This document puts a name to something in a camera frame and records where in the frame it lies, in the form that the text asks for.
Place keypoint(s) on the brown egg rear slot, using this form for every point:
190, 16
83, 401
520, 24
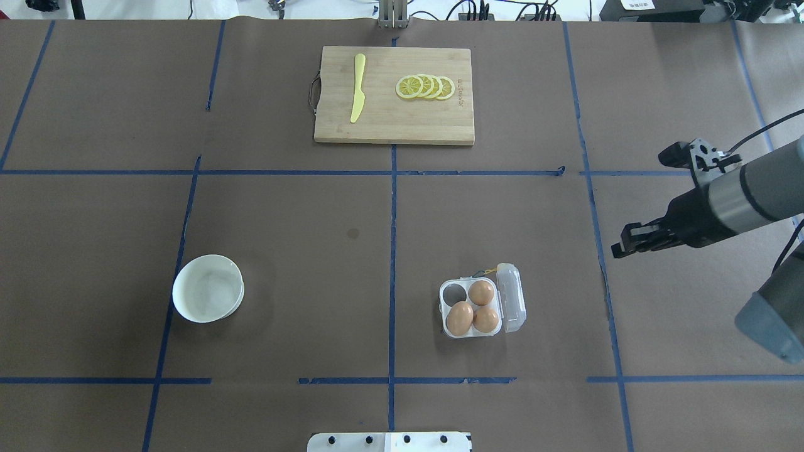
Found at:
481, 292

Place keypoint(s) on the brown egg slot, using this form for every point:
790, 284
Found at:
486, 319
481, 292

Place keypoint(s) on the bamboo cutting board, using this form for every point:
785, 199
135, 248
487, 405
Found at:
386, 118

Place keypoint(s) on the clear plastic egg box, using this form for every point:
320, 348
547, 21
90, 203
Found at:
509, 300

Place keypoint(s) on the yellow plastic knife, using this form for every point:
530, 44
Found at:
359, 97

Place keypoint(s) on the brown egg front slot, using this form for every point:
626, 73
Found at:
486, 319

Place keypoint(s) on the black wrist camera box side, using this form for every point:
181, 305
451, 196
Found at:
703, 160

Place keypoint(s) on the brown egg from bowl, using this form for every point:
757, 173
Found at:
460, 319

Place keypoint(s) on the white round bowl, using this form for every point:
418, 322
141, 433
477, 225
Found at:
209, 288

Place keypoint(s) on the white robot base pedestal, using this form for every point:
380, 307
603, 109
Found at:
392, 441

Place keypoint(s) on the black gripper box side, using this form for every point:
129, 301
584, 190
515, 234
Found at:
689, 216

